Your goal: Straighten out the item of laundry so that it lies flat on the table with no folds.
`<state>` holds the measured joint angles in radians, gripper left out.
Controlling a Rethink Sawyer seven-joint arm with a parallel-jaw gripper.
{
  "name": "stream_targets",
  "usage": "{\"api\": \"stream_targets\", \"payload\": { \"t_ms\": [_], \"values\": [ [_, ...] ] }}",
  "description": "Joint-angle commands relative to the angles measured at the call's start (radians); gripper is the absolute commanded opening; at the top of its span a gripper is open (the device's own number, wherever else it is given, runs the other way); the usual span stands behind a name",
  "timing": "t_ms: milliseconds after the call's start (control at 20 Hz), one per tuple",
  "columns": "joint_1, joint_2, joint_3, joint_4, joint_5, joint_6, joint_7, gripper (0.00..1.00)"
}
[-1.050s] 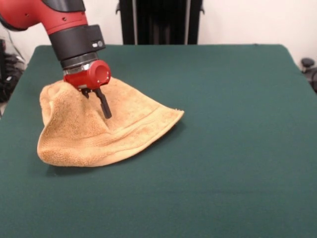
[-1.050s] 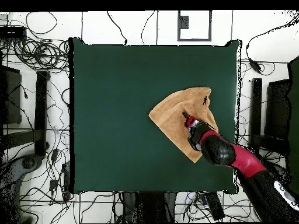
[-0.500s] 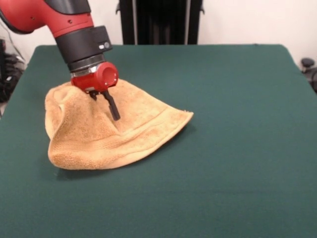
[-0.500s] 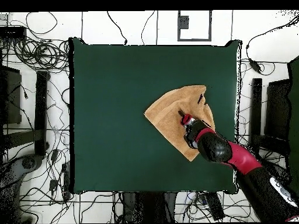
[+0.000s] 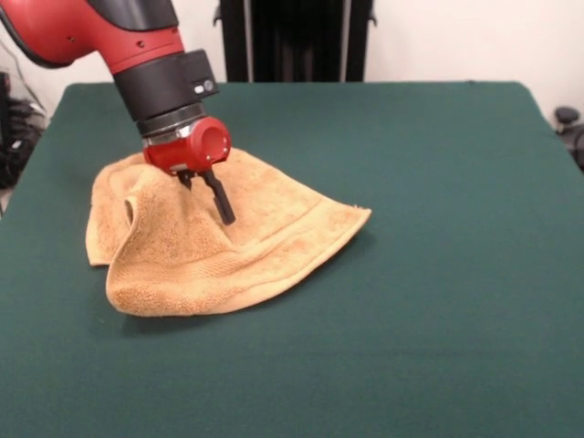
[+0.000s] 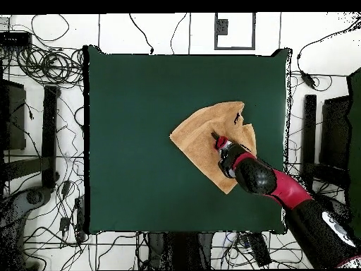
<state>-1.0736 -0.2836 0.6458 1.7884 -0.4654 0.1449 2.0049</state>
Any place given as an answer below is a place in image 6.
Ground large black box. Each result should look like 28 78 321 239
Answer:
319 95 353 171
0 78 27 151

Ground coiled black cable bundle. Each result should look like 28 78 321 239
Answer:
16 46 85 85

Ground black power strip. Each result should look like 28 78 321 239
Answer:
246 231 272 268

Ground long black stand bar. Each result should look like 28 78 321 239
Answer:
299 94 317 194
41 85 61 189

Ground black cable with plug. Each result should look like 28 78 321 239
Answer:
128 13 155 55

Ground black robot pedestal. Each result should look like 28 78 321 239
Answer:
146 231 214 270

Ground tan terry towel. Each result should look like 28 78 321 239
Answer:
169 101 257 195

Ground dark green table cloth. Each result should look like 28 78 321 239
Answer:
82 44 293 235

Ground gray floor frame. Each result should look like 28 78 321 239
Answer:
214 12 257 51

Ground black stand crossbar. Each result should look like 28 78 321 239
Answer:
2 156 46 181
302 162 352 188

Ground small gray floor plate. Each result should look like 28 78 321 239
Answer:
216 18 229 36

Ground flat black device box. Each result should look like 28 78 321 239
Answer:
0 30 32 49

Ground black power adapter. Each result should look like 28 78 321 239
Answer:
300 71 317 90

